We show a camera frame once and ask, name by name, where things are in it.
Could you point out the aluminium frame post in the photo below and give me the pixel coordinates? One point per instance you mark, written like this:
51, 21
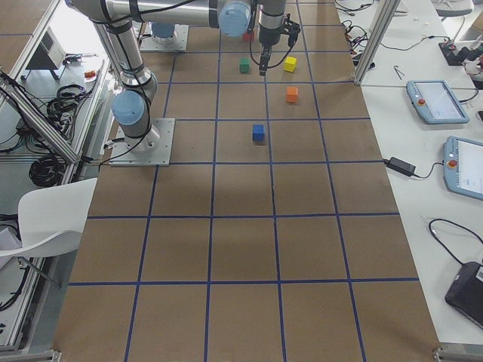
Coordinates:
380, 24

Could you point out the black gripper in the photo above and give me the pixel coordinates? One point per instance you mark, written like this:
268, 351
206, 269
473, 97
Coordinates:
268, 37

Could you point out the upper teach pendant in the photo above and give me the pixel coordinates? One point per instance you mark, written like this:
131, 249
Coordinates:
435, 102

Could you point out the teach pendant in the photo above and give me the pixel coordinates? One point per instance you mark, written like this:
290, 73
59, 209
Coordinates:
463, 166
435, 102

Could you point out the green wooden block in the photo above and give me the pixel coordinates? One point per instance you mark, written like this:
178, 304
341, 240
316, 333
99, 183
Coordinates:
244, 65

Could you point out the black device lower right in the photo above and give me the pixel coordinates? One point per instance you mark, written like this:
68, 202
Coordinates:
465, 292

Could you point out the blue wooden block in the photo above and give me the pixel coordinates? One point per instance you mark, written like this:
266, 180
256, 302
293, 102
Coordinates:
258, 133

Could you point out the lower teach pendant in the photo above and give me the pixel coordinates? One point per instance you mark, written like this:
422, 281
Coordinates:
463, 166

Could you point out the grey control box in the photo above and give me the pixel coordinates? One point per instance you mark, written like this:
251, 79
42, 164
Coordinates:
49, 56

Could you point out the black power adapter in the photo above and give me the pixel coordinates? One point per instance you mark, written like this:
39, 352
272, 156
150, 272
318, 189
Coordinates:
400, 166

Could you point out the orange wooden block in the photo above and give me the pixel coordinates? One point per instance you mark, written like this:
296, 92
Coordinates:
292, 95

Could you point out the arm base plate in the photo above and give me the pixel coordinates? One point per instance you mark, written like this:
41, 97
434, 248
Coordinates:
151, 43
155, 148

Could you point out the yellow wooden block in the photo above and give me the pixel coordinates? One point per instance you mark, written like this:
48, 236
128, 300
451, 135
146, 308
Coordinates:
290, 64

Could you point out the white chair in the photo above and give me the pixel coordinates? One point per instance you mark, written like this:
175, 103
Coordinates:
52, 220

